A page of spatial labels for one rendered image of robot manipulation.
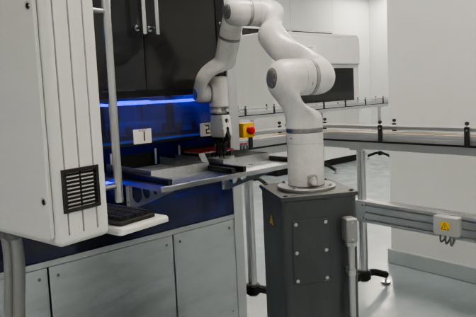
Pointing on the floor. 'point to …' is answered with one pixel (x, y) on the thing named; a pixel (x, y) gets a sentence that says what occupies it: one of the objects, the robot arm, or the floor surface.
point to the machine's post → (236, 149)
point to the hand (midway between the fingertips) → (221, 148)
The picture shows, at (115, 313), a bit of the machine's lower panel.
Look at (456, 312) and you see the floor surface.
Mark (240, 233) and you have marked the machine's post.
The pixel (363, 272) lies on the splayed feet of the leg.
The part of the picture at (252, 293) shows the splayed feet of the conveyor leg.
